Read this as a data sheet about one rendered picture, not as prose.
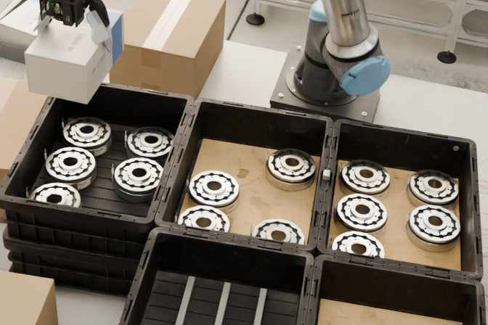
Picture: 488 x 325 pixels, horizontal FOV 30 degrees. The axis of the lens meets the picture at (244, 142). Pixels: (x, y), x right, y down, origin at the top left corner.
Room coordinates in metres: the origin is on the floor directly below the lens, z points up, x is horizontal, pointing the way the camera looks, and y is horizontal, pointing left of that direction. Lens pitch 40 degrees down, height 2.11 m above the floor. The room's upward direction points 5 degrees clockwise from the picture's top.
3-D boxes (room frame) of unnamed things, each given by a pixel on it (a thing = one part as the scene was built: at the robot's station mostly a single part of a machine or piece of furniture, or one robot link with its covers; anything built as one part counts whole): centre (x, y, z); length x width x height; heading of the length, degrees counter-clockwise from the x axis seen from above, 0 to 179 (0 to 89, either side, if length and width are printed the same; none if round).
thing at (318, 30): (1.82, -0.19, 0.97); 0.13 x 0.12 x 0.14; 23
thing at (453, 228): (1.31, -0.39, 0.86); 0.10 x 0.10 x 0.01
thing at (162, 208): (1.35, -0.02, 0.92); 0.40 x 0.30 x 0.02; 174
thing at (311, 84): (1.83, -0.18, 0.85); 0.15 x 0.15 x 0.10
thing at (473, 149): (1.32, -0.32, 0.92); 0.40 x 0.30 x 0.02; 174
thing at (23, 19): (2.05, 0.57, 0.75); 0.20 x 0.12 x 0.09; 158
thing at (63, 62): (1.46, 0.34, 1.09); 0.20 x 0.12 x 0.09; 169
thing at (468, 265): (1.32, -0.32, 0.87); 0.40 x 0.30 x 0.11; 174
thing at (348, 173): (1.43, -0.26, 0.86); 0.10 x 0.10 x 0.01
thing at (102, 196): (1.38, 0.28, 0.87); 0.40 x 0.30 x 0.11; 174
